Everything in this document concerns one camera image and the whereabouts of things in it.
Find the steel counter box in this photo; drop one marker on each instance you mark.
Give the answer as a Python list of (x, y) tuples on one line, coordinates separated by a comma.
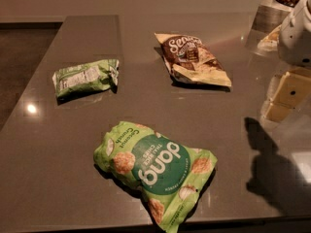
[(269, 15)]

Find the brown chip bag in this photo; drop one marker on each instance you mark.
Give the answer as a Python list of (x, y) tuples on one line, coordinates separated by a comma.
[(188, 60)]

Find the small crumpled green snack bag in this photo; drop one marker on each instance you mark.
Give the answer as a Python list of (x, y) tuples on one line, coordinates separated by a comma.
[(84, 78)]

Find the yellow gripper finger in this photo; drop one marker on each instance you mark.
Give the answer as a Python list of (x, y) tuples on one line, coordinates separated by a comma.
[(285, 93), (270, 41)]

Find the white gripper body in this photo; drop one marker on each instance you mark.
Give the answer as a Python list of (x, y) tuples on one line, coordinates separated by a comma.
[(296, 38)]

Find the green rice chip bag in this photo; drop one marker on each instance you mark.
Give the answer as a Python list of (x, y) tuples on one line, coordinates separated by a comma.
[(169, 175)]

